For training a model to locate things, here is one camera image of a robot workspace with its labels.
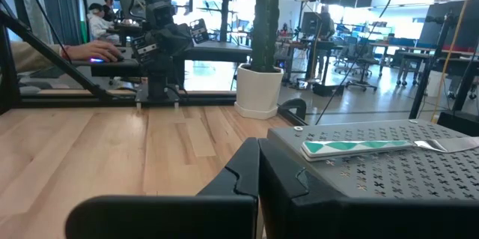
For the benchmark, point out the person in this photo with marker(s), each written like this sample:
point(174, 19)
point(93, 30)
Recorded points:
point(98, 23)
point(109, 6)
point(325, 21)

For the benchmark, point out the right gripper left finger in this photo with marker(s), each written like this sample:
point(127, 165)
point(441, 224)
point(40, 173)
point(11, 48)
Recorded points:
point(168, 216)

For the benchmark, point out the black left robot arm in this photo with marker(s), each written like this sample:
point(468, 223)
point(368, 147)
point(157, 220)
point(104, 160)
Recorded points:
point(159, 81)

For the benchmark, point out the person's hand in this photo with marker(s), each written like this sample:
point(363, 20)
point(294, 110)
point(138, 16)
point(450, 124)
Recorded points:
point(95, 49)

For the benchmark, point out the person's forearm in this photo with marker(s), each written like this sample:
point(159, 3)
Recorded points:
point(30, 57)

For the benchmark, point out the black aluminium table frame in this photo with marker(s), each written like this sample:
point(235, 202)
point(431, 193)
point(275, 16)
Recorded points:
point(75, 101)

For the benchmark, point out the grey perforated metal riser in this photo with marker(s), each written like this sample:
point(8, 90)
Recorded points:
point(374, 179)

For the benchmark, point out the green cactus plant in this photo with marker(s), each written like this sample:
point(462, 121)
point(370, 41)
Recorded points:
point(265, 25)

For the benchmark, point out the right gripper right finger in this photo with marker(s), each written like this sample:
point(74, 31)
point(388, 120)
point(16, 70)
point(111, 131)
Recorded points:
point(337, 220)

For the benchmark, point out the grey office chair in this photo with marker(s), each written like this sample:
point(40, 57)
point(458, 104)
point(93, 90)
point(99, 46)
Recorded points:
point(359, 70)

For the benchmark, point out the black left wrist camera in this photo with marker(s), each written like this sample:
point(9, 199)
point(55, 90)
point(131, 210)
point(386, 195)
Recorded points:
point(161, 12)

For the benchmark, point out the black stand pole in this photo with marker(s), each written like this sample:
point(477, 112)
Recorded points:
point(430, 66)

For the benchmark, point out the black curved bracket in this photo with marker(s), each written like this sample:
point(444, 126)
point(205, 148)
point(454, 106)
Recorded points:
point(295, 106)

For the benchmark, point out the black lit computer mouse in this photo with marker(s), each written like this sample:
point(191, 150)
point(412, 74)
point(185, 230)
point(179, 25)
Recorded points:
point(99, 60)

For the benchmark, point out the white plant pot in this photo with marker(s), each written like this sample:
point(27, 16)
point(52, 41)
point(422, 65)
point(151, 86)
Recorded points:
point(258, 89)

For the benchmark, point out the black office desk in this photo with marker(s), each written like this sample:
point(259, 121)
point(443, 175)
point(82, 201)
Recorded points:
point(209, 53)

